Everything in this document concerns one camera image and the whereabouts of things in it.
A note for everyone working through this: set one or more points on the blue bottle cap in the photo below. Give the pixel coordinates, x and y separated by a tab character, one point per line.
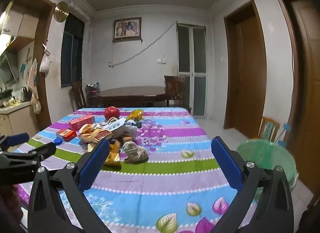
58	141

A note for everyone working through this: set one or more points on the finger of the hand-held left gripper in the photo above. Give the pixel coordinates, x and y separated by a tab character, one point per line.
16	139
42	150

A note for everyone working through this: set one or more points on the gold foil packet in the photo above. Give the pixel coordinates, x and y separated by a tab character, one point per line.
113	156

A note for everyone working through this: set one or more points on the small orange box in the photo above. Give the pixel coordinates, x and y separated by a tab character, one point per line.
127	139

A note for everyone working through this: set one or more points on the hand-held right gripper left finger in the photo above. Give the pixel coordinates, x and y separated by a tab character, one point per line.
93	165

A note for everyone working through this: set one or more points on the orange biscuit packet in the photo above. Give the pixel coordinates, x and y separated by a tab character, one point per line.
97	134

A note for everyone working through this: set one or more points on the range hood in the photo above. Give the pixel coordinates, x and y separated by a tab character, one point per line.
6	67

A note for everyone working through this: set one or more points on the red apple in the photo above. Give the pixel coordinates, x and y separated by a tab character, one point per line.
112	112

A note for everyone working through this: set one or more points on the kitchen wall cabinet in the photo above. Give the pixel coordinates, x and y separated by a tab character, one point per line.
22	27

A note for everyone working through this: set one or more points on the green lined trash bin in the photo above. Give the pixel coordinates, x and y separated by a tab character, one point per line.
265	155

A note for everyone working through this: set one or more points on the glass balcony door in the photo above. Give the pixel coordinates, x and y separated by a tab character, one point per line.
191	72

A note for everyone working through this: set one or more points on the yellow snack wrapper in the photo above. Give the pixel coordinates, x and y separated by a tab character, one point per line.
135	114

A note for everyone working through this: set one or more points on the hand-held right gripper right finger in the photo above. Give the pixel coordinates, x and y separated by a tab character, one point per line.
226	162

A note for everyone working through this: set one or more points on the framed wall picture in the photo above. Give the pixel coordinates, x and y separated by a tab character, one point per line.
127	29

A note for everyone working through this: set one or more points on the gold round wall plate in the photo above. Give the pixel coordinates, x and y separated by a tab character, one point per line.
61	12

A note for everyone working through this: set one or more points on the dark window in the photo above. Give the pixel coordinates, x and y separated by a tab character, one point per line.
71	55

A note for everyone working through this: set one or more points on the ball of twine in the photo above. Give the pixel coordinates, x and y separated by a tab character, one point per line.
136	152

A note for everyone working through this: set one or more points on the small wooden chair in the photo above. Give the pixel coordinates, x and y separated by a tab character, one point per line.
268	129

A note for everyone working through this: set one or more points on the small red box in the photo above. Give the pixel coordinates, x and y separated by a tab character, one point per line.
65	134

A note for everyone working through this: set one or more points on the dark wooden chair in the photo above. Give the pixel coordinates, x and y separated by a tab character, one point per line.
78	94
175	85

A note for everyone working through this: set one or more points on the orange white snack wrapper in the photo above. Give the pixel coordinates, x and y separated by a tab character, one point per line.
87	128

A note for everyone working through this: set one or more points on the metal kettle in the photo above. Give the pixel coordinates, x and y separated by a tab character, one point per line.
25	94

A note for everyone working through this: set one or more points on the blue tape piece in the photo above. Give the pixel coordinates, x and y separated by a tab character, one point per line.
282	143
287	127

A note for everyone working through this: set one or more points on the striped floral tablecloth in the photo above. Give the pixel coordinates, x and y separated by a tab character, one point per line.
162	147

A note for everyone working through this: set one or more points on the brown wooden door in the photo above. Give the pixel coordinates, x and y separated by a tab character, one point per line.
250	72
307	85

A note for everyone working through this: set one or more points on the white printed paper strip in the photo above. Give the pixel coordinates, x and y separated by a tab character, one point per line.
115	123

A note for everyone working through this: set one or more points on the hanging beige cloth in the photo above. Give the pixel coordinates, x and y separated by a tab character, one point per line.
33	82

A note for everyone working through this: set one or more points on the dark wooden dining table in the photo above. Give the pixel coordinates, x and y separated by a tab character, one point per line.
135	91

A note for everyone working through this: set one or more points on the hanging white plastic bag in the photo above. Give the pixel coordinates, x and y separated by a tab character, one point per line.
45	65

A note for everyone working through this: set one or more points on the kitchen counter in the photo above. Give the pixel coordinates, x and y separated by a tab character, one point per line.
12	120

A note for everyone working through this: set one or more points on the red carton box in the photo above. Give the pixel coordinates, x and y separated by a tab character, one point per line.
81	122

